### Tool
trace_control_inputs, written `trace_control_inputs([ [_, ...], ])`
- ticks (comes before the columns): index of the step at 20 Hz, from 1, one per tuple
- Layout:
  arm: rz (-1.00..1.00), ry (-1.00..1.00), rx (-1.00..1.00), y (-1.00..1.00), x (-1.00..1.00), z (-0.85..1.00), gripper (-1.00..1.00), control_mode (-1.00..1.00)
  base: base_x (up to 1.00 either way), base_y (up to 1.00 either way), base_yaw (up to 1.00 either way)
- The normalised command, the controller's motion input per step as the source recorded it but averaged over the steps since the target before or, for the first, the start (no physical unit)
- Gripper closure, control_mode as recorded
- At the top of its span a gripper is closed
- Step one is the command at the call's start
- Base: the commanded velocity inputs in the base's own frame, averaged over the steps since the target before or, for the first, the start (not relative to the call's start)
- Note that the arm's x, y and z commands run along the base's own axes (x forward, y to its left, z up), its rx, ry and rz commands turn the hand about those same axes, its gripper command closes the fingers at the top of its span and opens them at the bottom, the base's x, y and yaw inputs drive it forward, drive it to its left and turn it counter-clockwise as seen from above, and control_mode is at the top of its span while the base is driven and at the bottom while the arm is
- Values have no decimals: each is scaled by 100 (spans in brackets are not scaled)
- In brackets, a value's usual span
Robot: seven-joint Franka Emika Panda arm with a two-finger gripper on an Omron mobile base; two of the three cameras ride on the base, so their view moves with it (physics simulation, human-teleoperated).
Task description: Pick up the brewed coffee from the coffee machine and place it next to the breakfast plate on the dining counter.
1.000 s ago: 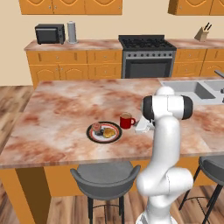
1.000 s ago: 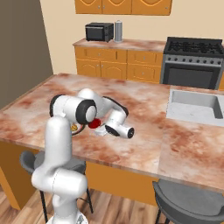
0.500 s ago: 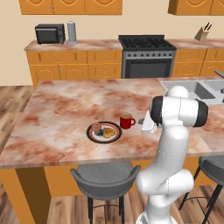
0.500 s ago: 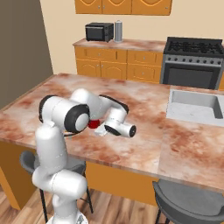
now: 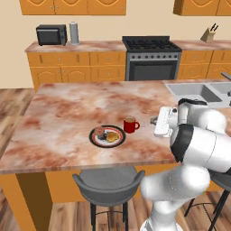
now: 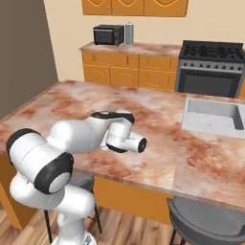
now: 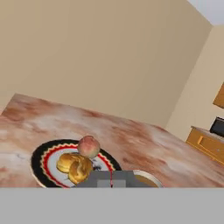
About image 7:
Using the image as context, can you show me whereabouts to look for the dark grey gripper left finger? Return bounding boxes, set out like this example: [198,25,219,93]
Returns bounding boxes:
[75,170,112,189]

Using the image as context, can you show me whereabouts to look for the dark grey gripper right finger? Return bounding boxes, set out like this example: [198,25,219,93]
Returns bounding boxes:
[111,170,153,189]

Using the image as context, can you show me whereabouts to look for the black red white patterned plate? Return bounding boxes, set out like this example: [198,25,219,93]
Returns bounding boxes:
[30,138,123,189]

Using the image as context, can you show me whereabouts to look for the white bowl with brown content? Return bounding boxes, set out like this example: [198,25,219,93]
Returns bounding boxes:
[132,169,165,189]

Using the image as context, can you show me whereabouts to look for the golden brown pastry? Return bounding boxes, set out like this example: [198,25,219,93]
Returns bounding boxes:
[55,152,94,186]

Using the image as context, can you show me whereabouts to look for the pink yellow peach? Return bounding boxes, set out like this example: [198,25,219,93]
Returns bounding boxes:
[77,135,102,159]

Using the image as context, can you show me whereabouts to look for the yellow wooden base cupboards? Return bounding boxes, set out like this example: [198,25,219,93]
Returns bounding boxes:
[185,125,224,166]

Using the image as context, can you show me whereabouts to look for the black countertop appliance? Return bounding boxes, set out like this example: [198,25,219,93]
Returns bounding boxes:
[208,115,224,138]

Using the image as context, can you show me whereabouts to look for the yellow wooden wall cupboard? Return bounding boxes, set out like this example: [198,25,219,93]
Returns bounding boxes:
[212,82,224,109]

